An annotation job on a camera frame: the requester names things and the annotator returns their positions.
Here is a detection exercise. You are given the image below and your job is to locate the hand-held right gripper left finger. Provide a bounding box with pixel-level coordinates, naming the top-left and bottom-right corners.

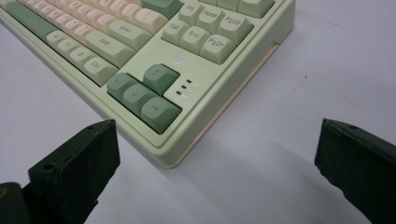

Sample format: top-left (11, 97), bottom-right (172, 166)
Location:
top-left (21, 119), bottom-right (121, 224)

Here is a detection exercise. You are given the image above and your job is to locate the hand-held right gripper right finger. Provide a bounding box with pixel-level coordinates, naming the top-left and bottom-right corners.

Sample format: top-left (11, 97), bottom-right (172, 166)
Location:
top-left (314, 118), bottom-right (396, 224)

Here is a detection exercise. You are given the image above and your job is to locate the green and cream keyboard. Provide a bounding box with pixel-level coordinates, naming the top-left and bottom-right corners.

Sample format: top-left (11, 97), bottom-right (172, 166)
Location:
top-left (0, 0), bottom-right (296, 169)

